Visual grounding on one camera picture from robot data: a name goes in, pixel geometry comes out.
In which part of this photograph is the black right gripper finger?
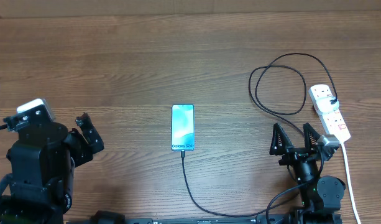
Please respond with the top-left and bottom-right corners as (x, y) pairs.
(303, 123), (321, 149)
(269, 123), (293, 155)

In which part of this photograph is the black USB charging cable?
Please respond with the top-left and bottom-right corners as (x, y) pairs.
(180, 52), (340, 218)

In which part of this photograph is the Galaxy smartphone blue screen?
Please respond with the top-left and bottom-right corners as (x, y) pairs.
(171, 105), (195, 151)

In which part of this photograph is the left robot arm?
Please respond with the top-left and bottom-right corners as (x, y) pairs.
(0, 113), (104, 223)

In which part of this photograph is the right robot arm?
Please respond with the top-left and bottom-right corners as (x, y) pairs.
(265, 123), (346, 224)

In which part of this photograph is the white charger plug adapter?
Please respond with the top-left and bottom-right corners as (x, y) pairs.
(316, 96), (339, 114)

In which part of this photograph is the white power strip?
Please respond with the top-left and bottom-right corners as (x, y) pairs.
(308, 84), (351, 144)

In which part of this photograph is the white power strip cord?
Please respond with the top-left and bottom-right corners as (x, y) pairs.
(341, 142), (362, 224)

